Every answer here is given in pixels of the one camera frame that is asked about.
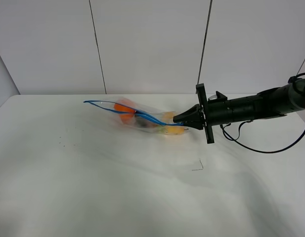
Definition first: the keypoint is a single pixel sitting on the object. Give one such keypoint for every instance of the purple eggplant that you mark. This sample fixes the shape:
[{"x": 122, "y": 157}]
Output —
[{"x": 144, "y": 123}]

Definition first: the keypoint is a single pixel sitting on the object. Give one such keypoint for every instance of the clear zip bag blue seal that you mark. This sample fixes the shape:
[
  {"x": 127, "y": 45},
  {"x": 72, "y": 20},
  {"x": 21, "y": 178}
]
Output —
[{"x": 151, "y": 114}]

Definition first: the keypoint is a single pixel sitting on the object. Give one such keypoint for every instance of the orange fruit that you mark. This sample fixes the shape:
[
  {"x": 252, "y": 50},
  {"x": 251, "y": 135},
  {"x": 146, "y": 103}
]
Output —
[{"x": 127, "y": 107}]

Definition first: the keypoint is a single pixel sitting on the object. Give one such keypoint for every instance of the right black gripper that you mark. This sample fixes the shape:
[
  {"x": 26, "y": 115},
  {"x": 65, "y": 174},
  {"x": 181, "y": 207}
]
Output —
[{"x": 211, "y": 114}]

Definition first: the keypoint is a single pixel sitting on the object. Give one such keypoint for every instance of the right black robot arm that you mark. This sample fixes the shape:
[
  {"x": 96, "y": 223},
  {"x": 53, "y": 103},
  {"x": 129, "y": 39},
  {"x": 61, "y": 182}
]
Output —
[{"x": 271, "y": 103}]

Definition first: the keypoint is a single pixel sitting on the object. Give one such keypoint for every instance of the yellow lemon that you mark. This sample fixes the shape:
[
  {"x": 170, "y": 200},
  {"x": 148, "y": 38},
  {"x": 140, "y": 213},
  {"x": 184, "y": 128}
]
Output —
[{"x": 171, "y": 129}]

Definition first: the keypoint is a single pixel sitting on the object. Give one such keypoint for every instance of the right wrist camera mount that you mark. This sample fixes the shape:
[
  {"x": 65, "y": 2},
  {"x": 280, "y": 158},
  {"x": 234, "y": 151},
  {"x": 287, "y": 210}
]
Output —
[{"x": 218, "y": 97}]

